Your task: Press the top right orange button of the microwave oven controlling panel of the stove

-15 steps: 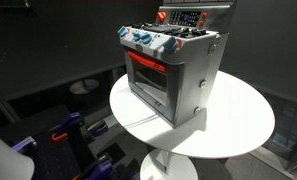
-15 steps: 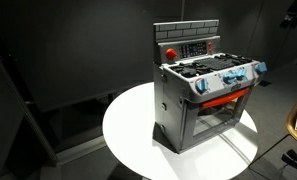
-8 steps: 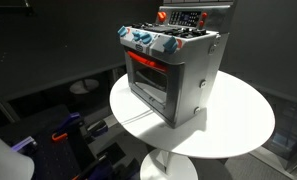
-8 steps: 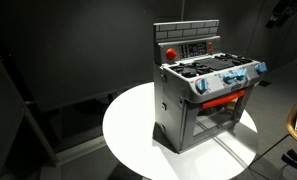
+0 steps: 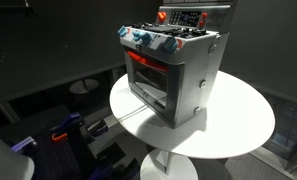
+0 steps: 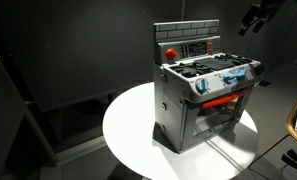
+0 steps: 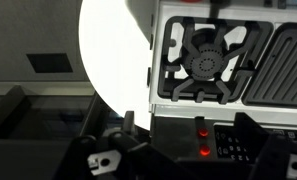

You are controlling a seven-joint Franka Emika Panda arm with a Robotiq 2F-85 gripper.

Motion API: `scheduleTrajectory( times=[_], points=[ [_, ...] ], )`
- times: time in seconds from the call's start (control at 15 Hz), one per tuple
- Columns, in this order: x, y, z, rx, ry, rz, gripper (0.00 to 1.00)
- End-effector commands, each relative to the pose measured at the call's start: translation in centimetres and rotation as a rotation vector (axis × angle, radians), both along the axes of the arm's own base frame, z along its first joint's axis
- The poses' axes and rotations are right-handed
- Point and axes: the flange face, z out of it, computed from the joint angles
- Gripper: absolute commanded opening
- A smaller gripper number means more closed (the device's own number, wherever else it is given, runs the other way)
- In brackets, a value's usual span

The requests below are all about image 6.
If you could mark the grey oven door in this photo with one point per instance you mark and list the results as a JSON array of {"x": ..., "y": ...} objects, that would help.
[{"x": 188, "y": 130}]

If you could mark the wooden chair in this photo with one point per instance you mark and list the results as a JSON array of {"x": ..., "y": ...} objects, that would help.
[{"x": 293, "y": 123}]

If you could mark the red round stove knob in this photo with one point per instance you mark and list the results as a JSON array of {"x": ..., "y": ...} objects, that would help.
[{"x": 171, "y": 53}]

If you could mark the grey toy kitchen stove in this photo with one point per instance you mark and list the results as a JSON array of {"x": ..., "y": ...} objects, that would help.
[{"x": 171, "y": 110}]

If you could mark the small black floor object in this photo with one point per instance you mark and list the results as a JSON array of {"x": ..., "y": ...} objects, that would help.
[{"x": 265, "y": 83}]

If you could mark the orange stove panel button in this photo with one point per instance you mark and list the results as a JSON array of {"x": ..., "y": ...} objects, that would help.
[
  {"x": 210, "y": 44},
  {"x": 210, "y": 50}
]

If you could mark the black stove keypad display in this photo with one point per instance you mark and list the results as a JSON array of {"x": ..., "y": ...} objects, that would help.
[{"x": 193, "y": 50}]

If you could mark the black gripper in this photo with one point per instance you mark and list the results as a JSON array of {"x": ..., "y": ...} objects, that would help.
[{"x": 266, "y": 8}]

